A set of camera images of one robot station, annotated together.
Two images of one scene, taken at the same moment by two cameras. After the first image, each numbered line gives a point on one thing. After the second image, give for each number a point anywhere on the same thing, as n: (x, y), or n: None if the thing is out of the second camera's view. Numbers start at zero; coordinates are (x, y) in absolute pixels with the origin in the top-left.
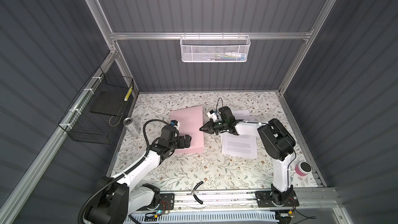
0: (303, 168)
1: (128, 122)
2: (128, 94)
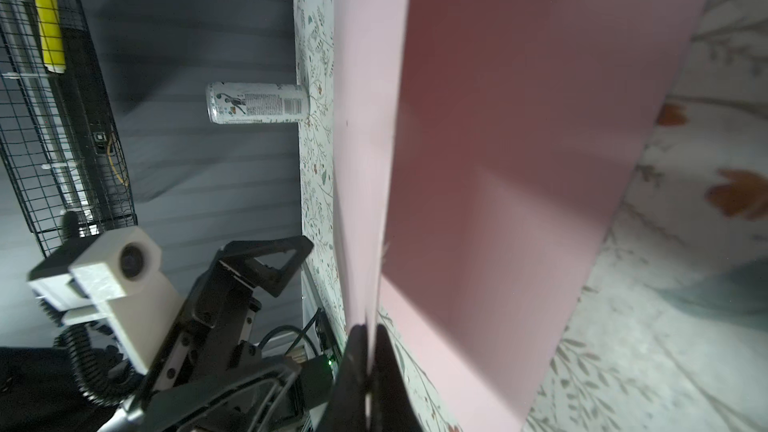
0: None
1: (230, 103)
2: (48, 12)
